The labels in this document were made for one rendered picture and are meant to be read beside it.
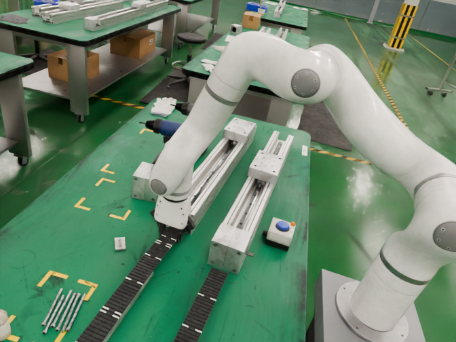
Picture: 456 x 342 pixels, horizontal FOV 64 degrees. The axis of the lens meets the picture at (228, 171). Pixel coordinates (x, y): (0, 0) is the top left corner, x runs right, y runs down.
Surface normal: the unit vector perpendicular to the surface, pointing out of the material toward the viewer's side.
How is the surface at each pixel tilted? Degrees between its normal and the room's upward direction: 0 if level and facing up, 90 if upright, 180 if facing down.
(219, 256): 90
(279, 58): 70
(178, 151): 54
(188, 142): 46
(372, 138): 84
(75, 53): 90
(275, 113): 90
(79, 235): 0
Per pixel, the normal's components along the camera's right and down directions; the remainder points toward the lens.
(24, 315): 0.17, -0.84
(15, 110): -0.19, 0.49
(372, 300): -0.79, 0.14
